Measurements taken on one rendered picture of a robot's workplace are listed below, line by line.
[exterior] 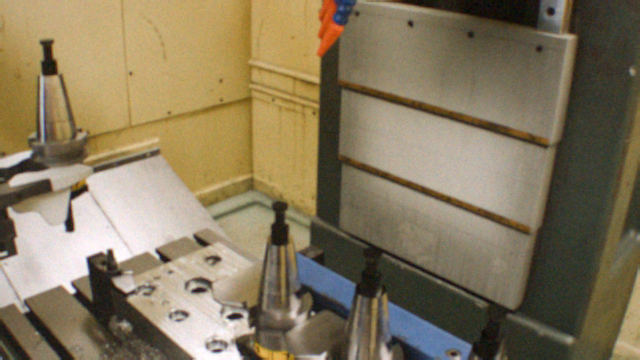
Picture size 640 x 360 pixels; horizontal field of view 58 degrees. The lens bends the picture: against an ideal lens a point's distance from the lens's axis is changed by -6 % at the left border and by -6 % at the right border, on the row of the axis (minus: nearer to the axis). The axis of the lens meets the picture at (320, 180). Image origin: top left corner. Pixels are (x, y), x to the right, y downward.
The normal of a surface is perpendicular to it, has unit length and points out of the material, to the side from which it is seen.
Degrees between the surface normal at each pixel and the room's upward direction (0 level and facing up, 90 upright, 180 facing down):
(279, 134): 90
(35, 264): 24
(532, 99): 90
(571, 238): 90
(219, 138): 90
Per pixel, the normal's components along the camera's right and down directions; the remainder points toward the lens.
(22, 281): 0.30, -0.74
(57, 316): 0.03, -0.91
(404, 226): -0.68, 0.25
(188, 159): 0.71, 0.30
